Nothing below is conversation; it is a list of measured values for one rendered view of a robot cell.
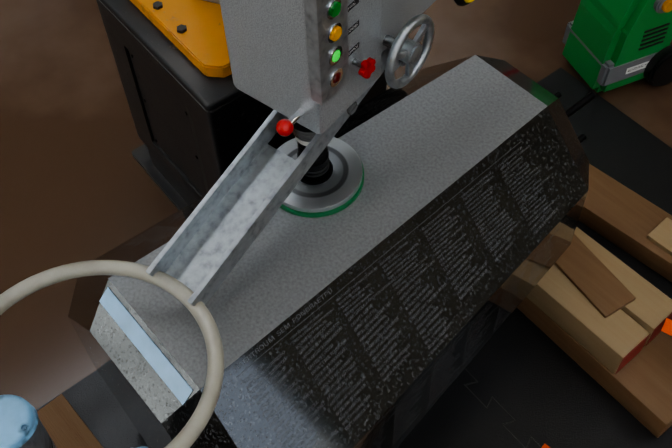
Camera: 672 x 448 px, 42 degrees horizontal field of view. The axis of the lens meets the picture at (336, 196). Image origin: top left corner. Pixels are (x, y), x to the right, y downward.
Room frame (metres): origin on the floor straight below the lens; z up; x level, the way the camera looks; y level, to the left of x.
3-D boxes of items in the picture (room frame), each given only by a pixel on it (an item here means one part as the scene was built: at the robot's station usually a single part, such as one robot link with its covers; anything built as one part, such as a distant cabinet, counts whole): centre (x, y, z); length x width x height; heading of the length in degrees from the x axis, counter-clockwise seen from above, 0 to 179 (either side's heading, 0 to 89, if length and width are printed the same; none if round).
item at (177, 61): (1.93, 0.25, 0.37); 0.66 x 0.66 x 0.74; 36
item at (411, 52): (1.24, -0.12, 1.18); 0.15 x 0.10 x 0.15; 141
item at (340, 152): (1.22, 0.05, 0.82); 0.21 x 0.21 x 0.01
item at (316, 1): (1.09, 0.00, 1.35); 0.08 x 0.03 x 0.28; 141
